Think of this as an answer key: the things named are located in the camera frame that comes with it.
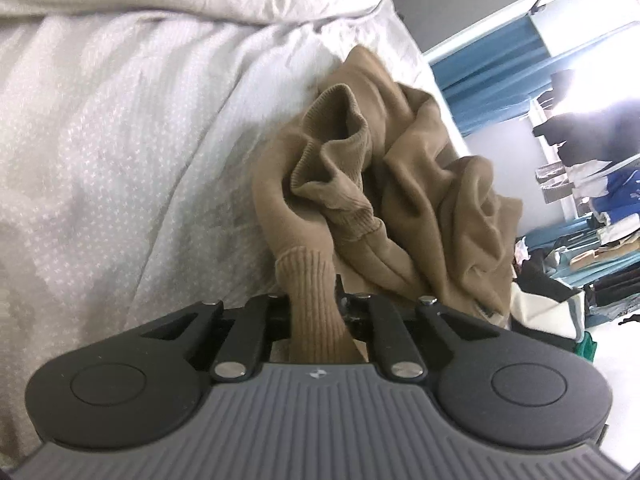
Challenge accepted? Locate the brown sweater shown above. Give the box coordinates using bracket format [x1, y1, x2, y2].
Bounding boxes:
[250, 45, 524, 364]

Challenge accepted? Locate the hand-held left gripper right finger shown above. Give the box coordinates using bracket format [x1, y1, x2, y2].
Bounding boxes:
[334, 275, 504, 382]

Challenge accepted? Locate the black cloth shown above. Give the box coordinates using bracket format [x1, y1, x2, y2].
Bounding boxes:
[517, 254, 578, 302]

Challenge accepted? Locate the blue hanging garment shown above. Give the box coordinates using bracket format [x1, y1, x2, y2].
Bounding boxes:
[589, 166, 640, 217]

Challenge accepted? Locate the green cloth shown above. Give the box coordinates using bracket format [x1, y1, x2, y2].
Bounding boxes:
[579, 329, 599, 362]

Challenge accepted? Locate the blue curtain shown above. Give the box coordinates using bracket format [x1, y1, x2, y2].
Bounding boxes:
[429, 14, 552, 137]

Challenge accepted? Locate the clothes pile on shelf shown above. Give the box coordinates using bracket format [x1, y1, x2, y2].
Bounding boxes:
[519, 214, 640, 312]

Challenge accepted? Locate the white hanging garment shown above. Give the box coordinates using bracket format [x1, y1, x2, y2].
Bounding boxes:
[536, 159, 610, 207]

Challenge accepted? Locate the grey dotted bed sheet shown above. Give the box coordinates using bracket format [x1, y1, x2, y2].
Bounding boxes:
[0, 0, 472, 461]

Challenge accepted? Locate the black hanging coat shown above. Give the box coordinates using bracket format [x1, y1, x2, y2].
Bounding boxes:
[531, 69, 640, 167]

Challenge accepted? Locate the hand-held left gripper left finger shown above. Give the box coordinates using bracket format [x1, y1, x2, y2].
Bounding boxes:
[139, 293, 293, 382]

